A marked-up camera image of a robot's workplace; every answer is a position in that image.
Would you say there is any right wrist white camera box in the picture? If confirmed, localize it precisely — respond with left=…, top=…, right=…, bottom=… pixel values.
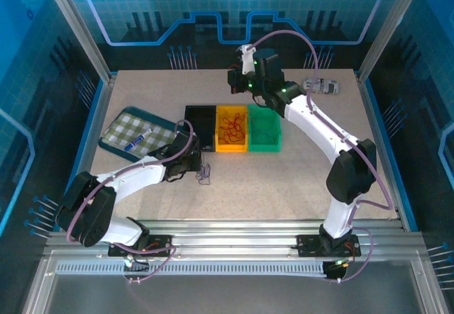
left=236, top=44, right=257, bottom=77

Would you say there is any green plastic bin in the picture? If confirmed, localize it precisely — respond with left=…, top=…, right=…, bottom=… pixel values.
left=247, top=103, right=283, bottom=152

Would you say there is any green white checkered cloth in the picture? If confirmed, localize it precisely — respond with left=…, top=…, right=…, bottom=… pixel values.
left=101, top=111, right=178, bottom=157

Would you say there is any right arm purple hose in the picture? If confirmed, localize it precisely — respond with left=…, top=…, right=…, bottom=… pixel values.
left=248, top=30, right=394, bottom=284

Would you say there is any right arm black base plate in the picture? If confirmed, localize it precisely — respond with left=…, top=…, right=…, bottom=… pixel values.
left=296, top=234, right=362, bottom=258

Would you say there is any left aluminium frame post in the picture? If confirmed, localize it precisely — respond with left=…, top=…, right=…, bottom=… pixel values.
left=39, top=0, right=118, bottom=83

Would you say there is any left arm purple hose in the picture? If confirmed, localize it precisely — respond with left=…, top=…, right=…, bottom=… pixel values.
left=65, top=118, right=196, bottom=284

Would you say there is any yellow plastic bin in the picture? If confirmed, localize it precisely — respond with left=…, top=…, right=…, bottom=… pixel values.
left=214, top=105, right=249, bottom=153

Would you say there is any tangle of rubber bands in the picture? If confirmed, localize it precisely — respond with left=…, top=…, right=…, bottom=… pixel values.
left=218, top=112, right=248, bottom=144

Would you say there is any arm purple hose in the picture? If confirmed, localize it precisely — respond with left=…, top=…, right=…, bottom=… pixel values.
left=248, top=30, right=394, bottom=284
left=65, top=118, right=196, bottom=284

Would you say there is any aluminium frame post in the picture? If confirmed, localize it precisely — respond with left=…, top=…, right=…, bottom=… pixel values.
left=39, top=0, right=118, bottom=83
left=356, top=0, right=428, bottom=83

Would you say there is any right aluminium frame post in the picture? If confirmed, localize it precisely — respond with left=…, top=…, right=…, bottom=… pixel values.
left=356, top=0, right=428, bottom=83

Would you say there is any white blue marker pen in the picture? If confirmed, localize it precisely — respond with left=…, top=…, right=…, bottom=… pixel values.
left=123, top=128, right=154, bottom=151

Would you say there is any slotted grey cable duct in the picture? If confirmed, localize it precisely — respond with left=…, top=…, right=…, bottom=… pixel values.
left=55, top=262, right=328, bottom=276

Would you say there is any aluminium mounting rail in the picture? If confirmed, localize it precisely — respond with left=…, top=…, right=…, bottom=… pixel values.
left=42, top=220, right=426, bottom=258

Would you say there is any black plastic bin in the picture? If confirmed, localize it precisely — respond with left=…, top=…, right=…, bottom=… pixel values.
left=184, top=105, right=218, bottom=152

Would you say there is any checkered cloth tray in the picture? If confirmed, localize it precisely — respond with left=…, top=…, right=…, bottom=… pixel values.
left=98, top=106, right=185, bottom=162

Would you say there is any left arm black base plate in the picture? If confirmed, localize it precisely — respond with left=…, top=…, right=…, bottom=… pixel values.
left=107, top=234, right=175, bottom=258

